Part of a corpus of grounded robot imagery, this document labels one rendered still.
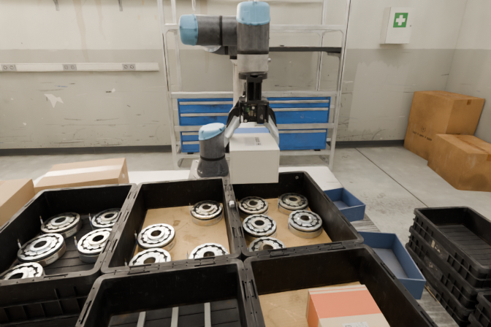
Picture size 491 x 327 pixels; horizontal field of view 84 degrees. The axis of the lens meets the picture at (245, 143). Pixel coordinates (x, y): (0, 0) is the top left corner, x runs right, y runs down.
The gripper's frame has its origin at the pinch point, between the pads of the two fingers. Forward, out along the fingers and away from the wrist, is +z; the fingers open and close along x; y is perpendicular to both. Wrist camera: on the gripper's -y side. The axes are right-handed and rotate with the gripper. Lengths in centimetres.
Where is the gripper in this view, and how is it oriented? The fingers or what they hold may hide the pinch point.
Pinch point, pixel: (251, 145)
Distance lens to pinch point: 75.4
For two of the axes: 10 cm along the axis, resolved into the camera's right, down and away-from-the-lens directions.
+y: 0.6, 3.5, -9.3
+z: 0.0, 9.4, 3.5
